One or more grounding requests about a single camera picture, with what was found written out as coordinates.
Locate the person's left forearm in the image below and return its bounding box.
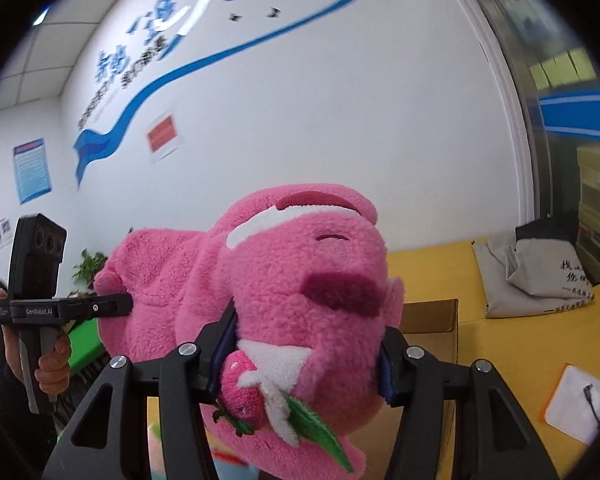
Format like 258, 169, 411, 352
0, 372, 58, 480

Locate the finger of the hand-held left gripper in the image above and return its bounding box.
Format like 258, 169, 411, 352
92, 295, 134, 318

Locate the glass window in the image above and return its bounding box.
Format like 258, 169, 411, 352
455, 0, 600, 291

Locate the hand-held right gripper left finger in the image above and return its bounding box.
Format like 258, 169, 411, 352
42, 305, 238, 480

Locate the green box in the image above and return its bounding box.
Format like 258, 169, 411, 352
62, 317, 104, 372

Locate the green potted plant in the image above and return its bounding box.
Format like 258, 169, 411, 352
72, 249, 109, 292

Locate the grey tote bag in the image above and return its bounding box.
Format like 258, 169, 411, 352
472, 232, 600, 319

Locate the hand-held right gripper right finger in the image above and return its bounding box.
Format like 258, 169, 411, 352
375, 327, 561, 480

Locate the person's left hand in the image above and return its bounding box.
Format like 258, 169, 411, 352
2, 332, 73, 387

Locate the pink plush bear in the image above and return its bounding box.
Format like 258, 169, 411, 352
94, 187, 406, 478

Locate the blue wall decal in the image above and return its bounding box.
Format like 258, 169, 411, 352
72, 0, 372, 191

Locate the cardboard box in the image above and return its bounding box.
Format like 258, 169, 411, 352
147, 299, 459, 480

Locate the red wall sign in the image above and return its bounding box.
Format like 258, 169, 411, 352
145, 114, 185, 163

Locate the blue wall poster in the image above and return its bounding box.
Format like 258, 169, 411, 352
12, 137, 51, 206

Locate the black cable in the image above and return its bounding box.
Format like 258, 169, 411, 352
582, 384, 600, 431

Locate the white paper with clip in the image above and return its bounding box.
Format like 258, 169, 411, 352
545, 362, 600, 446

